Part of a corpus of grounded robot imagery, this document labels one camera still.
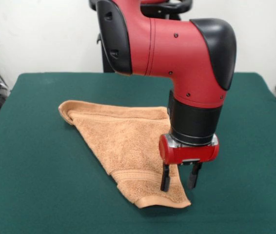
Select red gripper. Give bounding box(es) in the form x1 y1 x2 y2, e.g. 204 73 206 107
158 133 220 192

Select tan terry towel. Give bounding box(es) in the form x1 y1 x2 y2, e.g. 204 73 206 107
58 99 192 209

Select dark green table cloth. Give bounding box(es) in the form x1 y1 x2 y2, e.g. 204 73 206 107
0 71 276 234

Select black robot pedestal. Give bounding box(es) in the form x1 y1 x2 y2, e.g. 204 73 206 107
88 0 193 74

